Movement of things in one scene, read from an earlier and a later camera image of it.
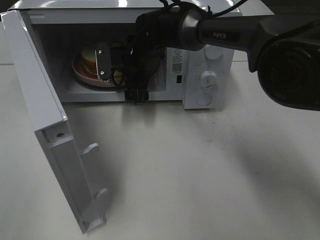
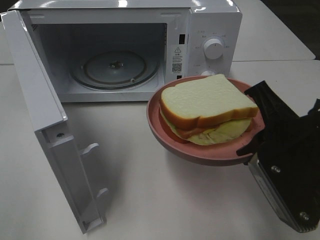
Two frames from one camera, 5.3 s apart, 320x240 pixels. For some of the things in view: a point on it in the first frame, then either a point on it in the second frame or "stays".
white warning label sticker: (177, 61) stays
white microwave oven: (199, 79) stays
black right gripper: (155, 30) -> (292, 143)
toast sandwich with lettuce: (88, 60) -> (212, 110)
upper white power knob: (213, 52) stays
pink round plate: (84, 67) -> (224, 153)
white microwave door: (49, 120) stays
